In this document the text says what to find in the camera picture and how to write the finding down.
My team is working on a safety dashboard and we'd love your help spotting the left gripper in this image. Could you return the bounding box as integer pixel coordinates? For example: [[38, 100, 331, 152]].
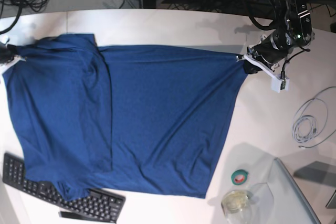
[[243, 32, 293, 74]]

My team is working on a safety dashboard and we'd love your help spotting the dark blue t-shirt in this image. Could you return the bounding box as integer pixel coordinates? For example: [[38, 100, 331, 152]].
[[3, 34, 247, 200]]

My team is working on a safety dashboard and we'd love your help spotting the coiled white cable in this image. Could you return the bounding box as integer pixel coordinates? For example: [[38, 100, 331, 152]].
[[291, 86, 336, 150]]

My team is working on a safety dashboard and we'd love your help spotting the clear tape dispenser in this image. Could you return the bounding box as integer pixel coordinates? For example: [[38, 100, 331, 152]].
[[221, 190, 253, 224]]

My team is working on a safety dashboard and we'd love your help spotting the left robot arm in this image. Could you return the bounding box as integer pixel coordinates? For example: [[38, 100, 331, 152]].
[[241, 0, 313, 74]]

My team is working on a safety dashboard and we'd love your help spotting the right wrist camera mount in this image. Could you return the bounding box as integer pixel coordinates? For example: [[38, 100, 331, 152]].
[[1, 35, 23, 75]]

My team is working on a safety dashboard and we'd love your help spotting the black computer keyboard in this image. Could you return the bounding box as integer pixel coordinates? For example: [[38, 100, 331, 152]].
[[2, 153, 126, 223]]

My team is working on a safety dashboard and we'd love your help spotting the green tape roll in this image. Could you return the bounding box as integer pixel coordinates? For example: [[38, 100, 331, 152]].
[[231, 169, 249, 185]]

